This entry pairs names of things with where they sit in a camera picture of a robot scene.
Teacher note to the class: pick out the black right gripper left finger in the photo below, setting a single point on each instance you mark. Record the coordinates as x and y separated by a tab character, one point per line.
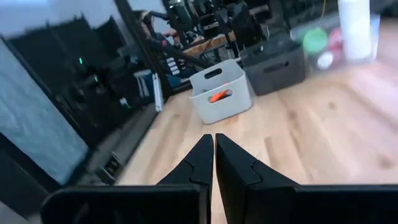
174	199

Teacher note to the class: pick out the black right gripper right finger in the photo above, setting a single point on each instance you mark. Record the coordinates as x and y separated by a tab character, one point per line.
264	199

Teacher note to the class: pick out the orange scissors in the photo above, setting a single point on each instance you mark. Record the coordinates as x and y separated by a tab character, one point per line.
217	96

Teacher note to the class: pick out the green paint bottle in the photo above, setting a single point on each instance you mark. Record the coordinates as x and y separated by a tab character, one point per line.
315	40

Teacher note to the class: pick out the white paint bottle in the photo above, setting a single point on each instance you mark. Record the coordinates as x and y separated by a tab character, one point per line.
354	31

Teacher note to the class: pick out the light grey plastic bin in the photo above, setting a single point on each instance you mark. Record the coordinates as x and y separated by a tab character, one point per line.
224	109

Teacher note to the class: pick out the white upright strip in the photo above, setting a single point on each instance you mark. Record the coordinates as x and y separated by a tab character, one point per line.
158	91

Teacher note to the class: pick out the dark grey plastic bin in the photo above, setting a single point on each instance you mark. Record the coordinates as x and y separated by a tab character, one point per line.
273	71

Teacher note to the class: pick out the grey-blue panel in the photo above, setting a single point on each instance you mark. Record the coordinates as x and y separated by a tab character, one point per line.
34	124

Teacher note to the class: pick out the background wooden table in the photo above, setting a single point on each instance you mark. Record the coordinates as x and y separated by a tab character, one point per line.
206	43

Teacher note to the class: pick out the person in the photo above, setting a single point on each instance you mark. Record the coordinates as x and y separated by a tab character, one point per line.
149	28

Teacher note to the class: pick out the clear plastic bin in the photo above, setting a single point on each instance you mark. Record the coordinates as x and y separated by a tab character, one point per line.
374	37

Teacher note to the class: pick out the black aluminium table frame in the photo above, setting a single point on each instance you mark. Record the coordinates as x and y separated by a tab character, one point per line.
124	149

